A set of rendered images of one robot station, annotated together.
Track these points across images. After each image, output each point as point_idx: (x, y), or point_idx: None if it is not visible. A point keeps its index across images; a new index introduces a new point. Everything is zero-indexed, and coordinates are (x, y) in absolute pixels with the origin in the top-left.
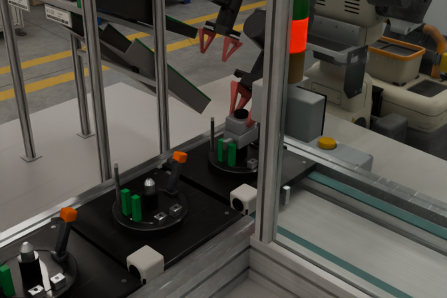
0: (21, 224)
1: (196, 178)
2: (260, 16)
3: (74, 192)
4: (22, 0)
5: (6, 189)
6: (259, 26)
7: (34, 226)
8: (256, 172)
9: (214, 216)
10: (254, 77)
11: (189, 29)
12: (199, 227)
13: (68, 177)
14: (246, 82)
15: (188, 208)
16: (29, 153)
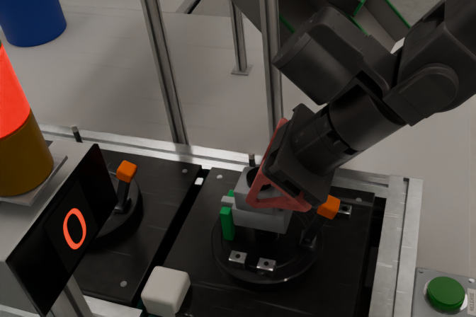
0: (53, 127)
1: (195, 214)
2: (304, 29)
3: (200, 131)
4: None
5: (178, 88)
6: (287, 47)
7: (52, 136)
8: (231, 275)
9: (110, 273)
10: (284, 136)
11: None
12: (80, 267)
13: (224, 112)
14: (275, 136)
15: (101, 237)
16: (236, 65)
